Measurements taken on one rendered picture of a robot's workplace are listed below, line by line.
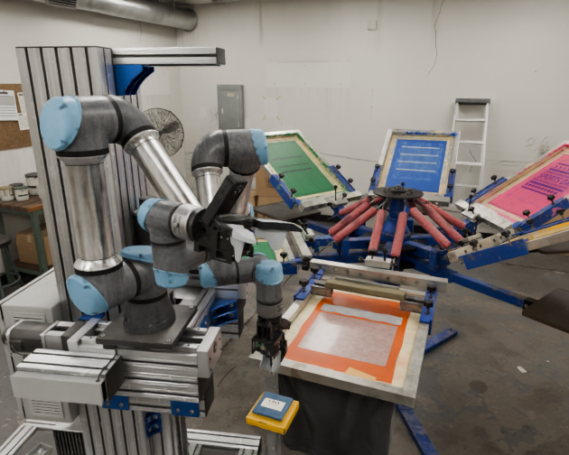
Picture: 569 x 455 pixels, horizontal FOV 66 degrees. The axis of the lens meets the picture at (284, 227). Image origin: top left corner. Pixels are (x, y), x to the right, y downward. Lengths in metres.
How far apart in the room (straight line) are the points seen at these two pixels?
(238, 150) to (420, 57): 4.77
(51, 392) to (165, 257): 0.61
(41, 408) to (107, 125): 1.14
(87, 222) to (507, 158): 5.38
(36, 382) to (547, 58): 5.64
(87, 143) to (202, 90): 5.97
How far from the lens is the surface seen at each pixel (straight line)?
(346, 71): 6.15
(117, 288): 1.21
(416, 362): 1.70
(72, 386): 1.39
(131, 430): 1.87
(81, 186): 1.14
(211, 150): 1.36
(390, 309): 2.10
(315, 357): 1.73
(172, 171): 1.12
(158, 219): 0.94
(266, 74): 6.53
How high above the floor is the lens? 1.93
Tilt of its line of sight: 18 degrees down
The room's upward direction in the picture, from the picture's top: straight up
